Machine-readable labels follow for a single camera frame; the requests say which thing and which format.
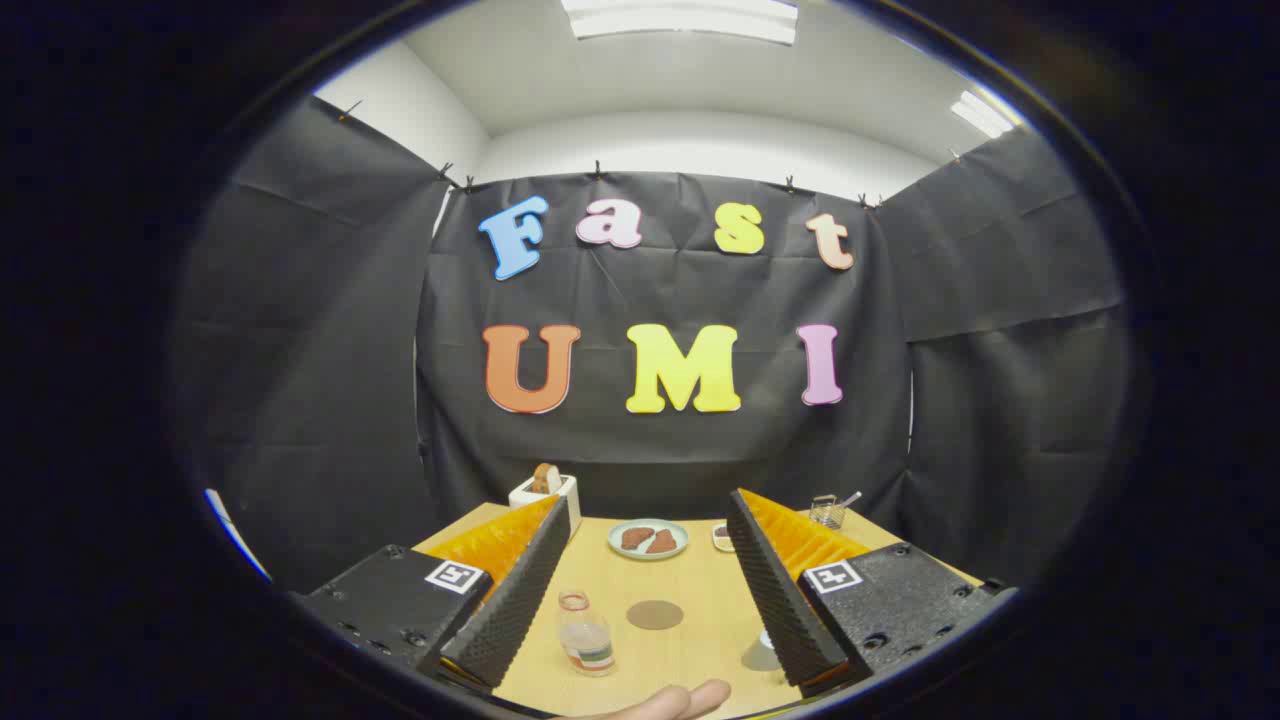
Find large ceiling light panel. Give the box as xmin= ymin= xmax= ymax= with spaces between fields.
xmin=560 ymin=0 xmax=801 ymax=46

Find clear juice bottle red label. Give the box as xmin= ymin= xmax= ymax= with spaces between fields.
xmin=557 ymin=590 xmax=618 ymax=678

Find pale green plate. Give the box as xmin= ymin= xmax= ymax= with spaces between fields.
xmin=608 ymin=518 xmax=690 ymax=561

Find wooden table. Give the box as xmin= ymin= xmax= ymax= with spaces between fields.
xmin=412 ymin=502 xmax=986 ymax=720

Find round brown coaster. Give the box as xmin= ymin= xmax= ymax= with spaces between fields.
xmin=626 ymin=600 xmax=686 ymax=631

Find small ceiling light panel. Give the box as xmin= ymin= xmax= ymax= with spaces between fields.
xmin=950 ymin=90 xmax=1017 ymax=139

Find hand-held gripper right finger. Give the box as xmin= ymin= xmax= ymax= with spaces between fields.
xmin=726 ymin=488 xmax=1021 ymax=699

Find black backdrop cloth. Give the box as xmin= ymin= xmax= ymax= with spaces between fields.
xmin=170 ymin=95 xmax=1133 ymax=601

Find white cup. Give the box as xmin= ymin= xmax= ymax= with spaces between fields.
xmin=741 ymin=628 xmax=787 ymax=673

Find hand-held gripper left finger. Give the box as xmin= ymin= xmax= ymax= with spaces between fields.
xmin=295 ymin=493 xmax=573 ymax=693

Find white toaster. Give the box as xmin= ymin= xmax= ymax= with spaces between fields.
xmin=508 ymin=474 xmax=582 ymax=537

